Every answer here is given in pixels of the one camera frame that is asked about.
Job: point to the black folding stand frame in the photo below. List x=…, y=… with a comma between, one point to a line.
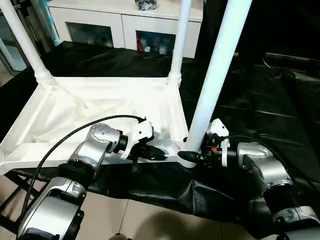
x=15, y=195

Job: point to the clear bag of dark parts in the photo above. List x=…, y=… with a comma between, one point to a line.
x=146, y=4

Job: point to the black backdrop cloth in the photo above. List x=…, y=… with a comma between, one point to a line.
x=275, y=25

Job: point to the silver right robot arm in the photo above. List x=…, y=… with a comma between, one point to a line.
x=270, y=170

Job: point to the grey tripod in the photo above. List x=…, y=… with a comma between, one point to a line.
x=35, y=25

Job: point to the grey rounded robot part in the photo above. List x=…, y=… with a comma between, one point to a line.
x=120, y=236

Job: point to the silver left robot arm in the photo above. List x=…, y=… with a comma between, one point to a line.
x=95, y=145

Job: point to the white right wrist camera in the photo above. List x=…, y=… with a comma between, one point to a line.
x=220, y=127

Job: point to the glass door metal frame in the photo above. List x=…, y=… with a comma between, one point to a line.
x=12, y=50

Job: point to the white plastic table leg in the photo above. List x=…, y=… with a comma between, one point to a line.
x=25, y=45
x=180, y=37
x=217, y=62

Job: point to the white jar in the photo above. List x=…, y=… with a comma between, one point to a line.
x=162, y=50
x=147, y=49

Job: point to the white plastic table top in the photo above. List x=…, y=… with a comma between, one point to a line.
x=100, y=100

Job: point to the black plastic mat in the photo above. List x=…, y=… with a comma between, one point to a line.
x=250, y=105

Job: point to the white sideboard cabinet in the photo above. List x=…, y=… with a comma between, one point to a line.
x=112, y=17

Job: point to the red container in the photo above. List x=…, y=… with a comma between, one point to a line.
x=139, y=44

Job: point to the blue printed panel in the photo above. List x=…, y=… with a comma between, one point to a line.
x=52, y=25

